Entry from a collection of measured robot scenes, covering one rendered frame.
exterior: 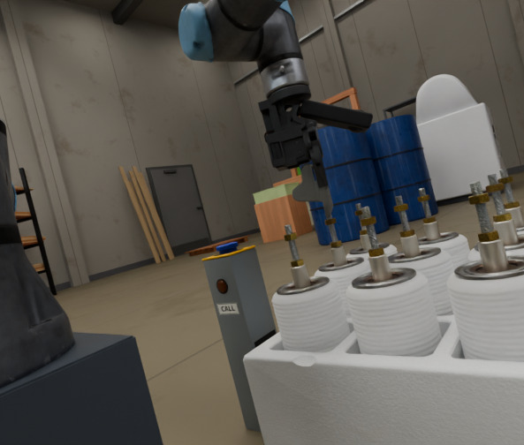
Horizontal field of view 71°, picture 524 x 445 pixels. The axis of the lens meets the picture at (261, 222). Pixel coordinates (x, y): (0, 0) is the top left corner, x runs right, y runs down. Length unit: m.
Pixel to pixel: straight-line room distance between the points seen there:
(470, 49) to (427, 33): 0.94
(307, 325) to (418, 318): 0.14
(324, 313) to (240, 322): 0.19
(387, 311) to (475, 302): 0.09
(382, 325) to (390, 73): 8.97
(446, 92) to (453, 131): 0.42
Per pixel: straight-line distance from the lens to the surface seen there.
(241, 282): 0.63
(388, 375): 0.43
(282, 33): 0.64
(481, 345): 0.42
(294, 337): 0.51
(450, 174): 4.49
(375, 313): 0.44
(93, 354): 0.28
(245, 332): 0.65
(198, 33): 0.57
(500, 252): 0.43
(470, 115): 4.48
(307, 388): 0.49
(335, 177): 3.08
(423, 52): 9.14
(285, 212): 5.12
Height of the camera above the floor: 0.36
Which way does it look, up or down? 1 degrees down
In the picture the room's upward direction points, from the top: 14 degrees counter-clockwise
